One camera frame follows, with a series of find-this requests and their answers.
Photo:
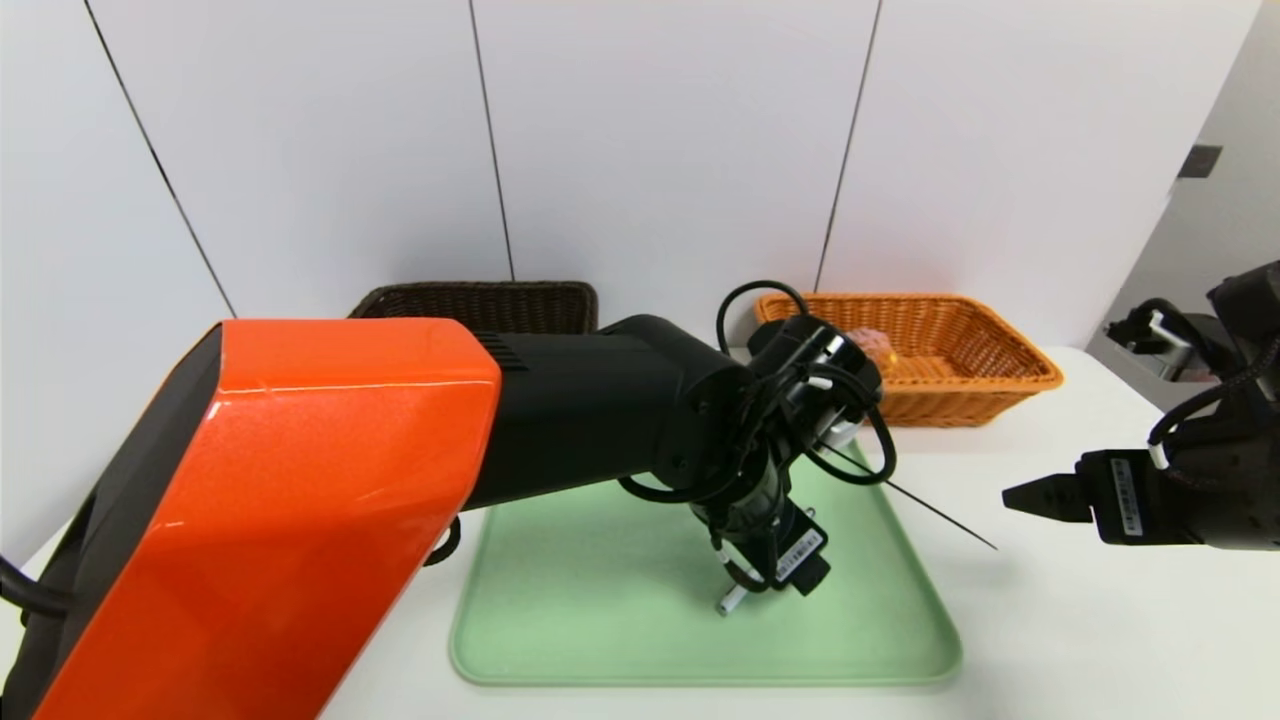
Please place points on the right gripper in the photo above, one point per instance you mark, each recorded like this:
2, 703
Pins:
1122, 496

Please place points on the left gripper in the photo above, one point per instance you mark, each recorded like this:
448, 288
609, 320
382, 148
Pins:
799, 552

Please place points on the brown bread bun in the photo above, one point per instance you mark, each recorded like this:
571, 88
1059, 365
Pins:
880, 348

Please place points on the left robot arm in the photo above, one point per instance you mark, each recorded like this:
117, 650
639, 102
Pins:
350, 500

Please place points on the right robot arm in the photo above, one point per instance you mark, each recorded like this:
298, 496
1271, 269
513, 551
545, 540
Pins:
1230, 460

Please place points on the orange wicker basket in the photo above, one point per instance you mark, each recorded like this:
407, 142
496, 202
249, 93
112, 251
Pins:
960, 385

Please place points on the dark brown wicker basket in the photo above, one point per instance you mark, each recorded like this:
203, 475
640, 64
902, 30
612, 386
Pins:
500, 305

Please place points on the thin black zip tie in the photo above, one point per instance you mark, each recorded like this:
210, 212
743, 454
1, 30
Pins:
920, 505

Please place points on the green plastic tray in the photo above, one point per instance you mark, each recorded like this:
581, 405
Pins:
600, 620

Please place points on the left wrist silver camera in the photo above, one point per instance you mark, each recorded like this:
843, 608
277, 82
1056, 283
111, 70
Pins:
840, 432

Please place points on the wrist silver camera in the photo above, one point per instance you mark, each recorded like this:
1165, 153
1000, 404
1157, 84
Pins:
840, 432
1160, 335

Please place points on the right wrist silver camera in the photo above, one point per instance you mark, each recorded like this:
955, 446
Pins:
1160, 335

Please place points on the dark wall plate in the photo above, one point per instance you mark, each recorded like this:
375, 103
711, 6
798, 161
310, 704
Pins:
1200, 162

